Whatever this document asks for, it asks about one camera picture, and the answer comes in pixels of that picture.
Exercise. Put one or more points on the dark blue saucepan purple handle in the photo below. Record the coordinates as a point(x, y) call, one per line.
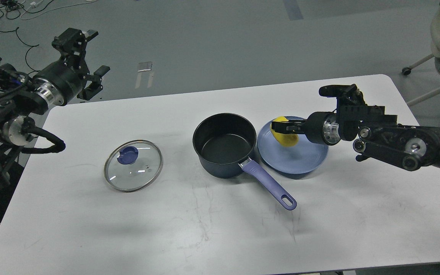
point(225, 143)

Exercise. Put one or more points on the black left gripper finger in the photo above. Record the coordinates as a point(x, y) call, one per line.
point(72, 43)
point(92, 83)

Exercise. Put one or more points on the blue round plate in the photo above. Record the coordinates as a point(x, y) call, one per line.
point(302, 158)

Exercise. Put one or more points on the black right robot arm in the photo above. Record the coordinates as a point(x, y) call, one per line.
point(375, 134)

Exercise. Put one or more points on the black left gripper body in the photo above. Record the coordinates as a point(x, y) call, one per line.
point(62, 81)

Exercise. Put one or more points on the yellow potato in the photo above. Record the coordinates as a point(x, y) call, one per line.
point(286, 140)

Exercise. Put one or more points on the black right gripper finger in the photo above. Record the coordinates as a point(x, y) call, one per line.
point(288, 124)
point(288, 131)

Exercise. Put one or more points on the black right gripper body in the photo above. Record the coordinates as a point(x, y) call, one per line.
point(313, 127)

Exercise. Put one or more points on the glass pot lid purple knob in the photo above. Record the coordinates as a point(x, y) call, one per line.
point(133, 166)

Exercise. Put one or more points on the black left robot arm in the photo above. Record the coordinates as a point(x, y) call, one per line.
point(18, 131)

